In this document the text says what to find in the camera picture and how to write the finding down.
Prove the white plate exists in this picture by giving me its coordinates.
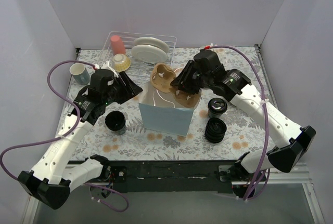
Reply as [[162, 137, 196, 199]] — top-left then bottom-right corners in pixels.
[[131, 45, 168, 63], [133, 37, 170, 53]]

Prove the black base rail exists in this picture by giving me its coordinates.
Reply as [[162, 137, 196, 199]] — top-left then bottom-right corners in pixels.
[[70, 160, 268, 193]]

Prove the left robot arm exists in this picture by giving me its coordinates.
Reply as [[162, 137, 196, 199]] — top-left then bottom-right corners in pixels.
[[18, 69, 143, 209]]

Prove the yellow patterned bowl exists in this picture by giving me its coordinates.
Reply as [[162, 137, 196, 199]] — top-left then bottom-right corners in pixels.
[[112, 54, 131, 72]]

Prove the light blue paper bag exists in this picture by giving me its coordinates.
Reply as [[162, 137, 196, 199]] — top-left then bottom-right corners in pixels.
[[138, 82, 201, 136]]

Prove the rear white plate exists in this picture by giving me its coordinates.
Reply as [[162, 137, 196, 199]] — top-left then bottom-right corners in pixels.
[[133, 37, 170, 53]]

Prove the black coffee lid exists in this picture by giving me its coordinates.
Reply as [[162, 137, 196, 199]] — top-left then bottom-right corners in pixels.
[[208, 98, 227, 114]]

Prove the pink plastic cup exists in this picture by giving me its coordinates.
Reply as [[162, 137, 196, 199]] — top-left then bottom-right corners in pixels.
[[110, 35, 126, 55]]

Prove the front white plate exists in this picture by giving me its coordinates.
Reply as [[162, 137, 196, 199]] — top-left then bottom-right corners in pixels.
[[131, 45, 168, 63]]

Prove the dark coffee cup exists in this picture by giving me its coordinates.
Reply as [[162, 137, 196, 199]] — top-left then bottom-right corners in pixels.
[[208, 98, 227, 118], [105, 111, 126, 136]]

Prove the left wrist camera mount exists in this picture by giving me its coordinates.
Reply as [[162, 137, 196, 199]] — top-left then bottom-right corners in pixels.
[[93, 61, 119, 77]]

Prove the stack of black lids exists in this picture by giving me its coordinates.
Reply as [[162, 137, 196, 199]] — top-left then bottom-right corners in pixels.
[[204, 117, 227, 143]]

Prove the small white mug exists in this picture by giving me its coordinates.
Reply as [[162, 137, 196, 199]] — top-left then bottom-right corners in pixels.
[[69, 63, 90, 85]]

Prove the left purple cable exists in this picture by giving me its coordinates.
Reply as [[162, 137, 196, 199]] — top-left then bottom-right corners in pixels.
[[0, 61, 101, 183]]

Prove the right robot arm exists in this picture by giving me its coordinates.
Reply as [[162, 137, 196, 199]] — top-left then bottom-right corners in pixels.
[[171, 49, 316, 181]]

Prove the floral table mat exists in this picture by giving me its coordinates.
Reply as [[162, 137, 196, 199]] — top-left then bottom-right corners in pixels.
[[70, 47, 273, 161]]

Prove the white wire dish rack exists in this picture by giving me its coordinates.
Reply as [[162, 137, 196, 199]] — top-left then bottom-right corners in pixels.
[[97, 31, 177, 85]]

